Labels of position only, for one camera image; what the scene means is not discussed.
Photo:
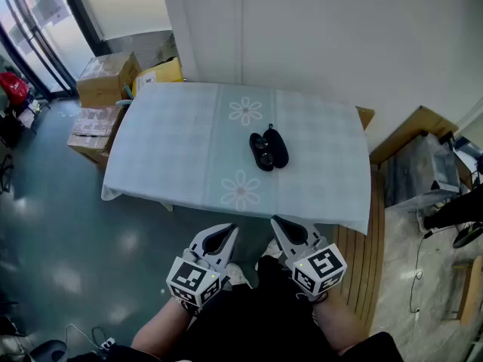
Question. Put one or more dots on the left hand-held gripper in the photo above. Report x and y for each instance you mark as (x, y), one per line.
(188, 277)

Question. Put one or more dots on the person's black trousers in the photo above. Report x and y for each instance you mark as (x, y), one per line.
(271, 277)

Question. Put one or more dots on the wooden chair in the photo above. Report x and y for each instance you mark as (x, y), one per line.
(471, 292)

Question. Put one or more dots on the wooden table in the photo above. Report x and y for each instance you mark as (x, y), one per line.
(366, 117)

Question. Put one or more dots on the person's right white shoe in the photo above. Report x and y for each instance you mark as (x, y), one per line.
(272, 248)

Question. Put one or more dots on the black framed glass door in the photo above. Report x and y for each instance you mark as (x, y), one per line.
(45, 32)

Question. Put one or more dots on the person's left white shoe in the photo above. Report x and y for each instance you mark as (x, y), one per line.
(238, 275)

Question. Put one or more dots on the large brown cardboard box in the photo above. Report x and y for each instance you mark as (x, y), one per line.
(105, 77)

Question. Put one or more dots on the wooden board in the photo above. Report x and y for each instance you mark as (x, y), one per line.
(411, 134)

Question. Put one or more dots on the person's right forearm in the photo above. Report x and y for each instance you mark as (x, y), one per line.
(339, 326)

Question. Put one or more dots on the person's left forearm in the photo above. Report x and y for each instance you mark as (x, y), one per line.
(162, 330)

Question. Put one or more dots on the person's white shoe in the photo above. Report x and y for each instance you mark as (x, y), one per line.
(238, 275)
(272, 248)

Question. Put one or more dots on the person's black shirt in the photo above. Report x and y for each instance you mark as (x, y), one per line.
(264, 345)

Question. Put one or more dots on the wooden slatted pallet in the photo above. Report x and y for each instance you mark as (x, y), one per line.
(362, 262)

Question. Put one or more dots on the red bag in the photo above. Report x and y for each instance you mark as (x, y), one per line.
(13, 87)

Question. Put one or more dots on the white power strip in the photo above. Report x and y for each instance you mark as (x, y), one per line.
(108, 343)

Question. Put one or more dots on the grey bin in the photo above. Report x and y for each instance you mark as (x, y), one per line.
(49, 351)

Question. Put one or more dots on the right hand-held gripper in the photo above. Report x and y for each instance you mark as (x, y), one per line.
(320, 268)

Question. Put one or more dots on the black sunglasses case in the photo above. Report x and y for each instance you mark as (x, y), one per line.
(281, 153)

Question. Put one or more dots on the plastic-wrapped furniture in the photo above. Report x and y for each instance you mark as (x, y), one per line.
(419, 172)

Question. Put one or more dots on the taped brown cardboard box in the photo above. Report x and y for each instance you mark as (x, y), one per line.
(94, 130)

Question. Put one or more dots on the yellow box with white label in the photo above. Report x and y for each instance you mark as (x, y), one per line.
(162, 74)

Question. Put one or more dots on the light blue floral tablecloth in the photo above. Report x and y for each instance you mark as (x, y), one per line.
(170, 145)

